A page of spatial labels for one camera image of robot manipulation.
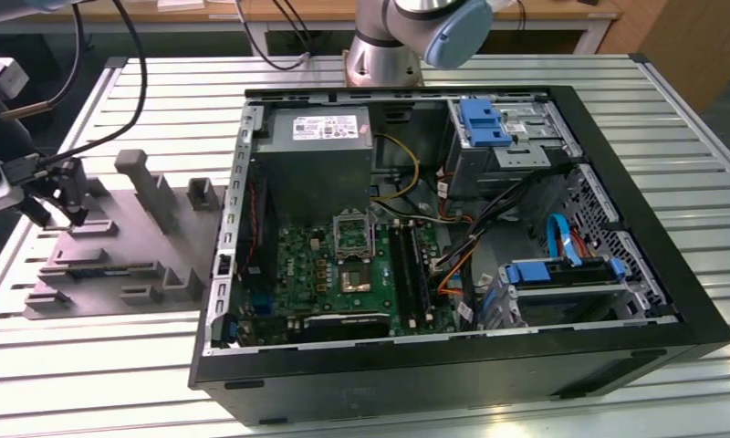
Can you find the grey power supply unit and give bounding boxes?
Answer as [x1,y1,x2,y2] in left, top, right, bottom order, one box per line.
[252,107,376,229]

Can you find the light blue data cable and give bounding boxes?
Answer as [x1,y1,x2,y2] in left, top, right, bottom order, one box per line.
[547,213,585,268]

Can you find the black cable bundle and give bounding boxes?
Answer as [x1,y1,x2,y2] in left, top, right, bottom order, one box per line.
[435,163,577,275]

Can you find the wooden cabinet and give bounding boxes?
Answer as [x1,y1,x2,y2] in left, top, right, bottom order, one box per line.
[599,0,730,115]

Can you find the wooden desk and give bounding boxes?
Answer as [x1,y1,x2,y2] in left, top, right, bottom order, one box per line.
[84,0,624,57]

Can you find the black camera cable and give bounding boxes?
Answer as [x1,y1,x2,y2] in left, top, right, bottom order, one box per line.
[3,0,151,186]
[48,0,87,109]

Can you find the CPU socket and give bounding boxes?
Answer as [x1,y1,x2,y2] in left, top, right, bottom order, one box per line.
[338,262,376,296]

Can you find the grey parts rack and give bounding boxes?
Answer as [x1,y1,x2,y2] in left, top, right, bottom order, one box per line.
[22,149,231,320]

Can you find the black PC case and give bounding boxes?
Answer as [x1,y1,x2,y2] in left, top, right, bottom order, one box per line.
[187,84,730,428]

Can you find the blue drive bay latch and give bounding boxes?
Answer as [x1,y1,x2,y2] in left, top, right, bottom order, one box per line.
[459,98,513,148]

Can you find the blue disk carrier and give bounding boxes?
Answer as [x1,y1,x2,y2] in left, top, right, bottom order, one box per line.
[504,257,629,287]

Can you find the grey metal drive cage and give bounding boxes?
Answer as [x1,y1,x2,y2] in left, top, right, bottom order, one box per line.
[447,98,585,198]

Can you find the black graphics card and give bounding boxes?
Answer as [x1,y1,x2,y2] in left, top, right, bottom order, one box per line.
[302,312,391,341]

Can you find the blue card retention latch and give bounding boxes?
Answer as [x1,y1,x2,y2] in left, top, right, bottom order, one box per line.
[211,317,243,349]

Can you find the metal socket cover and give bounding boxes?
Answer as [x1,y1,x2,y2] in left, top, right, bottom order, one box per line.
[332,208,378,262]

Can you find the yellow wire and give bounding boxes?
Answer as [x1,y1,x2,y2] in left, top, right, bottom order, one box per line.
[374,132,420,201]

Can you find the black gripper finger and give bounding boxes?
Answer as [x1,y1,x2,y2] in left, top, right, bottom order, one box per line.
[59,157,92,228]
[22,193,52,228]

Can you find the grey camera box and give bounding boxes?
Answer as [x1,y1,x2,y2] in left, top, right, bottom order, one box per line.
[0,57,32,109]

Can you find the black RAM slot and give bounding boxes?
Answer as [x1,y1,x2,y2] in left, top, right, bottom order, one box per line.
[406,219,431,326]
[396,219,422,328]
[390,219,415,329]
[412,219,439,324]

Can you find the green motherboard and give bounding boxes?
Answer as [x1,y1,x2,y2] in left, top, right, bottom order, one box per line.
[231,218,464,343]

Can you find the orange wires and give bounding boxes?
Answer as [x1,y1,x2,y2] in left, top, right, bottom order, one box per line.
[436,268,465,302]

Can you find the red twisted fan wire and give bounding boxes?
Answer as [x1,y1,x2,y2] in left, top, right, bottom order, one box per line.
[238,182,263,279]

